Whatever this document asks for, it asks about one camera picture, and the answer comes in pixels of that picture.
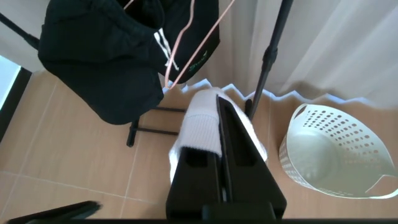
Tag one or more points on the black shorts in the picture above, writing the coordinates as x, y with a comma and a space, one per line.
99, 62

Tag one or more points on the white laundry basket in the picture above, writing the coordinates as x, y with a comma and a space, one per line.
311, 161

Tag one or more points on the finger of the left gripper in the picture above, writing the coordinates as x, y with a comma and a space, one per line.
62, 211

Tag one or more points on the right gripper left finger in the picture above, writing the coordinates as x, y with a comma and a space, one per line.
192, 186

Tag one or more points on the black clothes rack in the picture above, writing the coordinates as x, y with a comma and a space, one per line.
270, 53

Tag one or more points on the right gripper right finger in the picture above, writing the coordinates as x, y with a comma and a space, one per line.
255, 186

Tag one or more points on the white garment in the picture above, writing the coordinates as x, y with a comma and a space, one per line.
200, 124

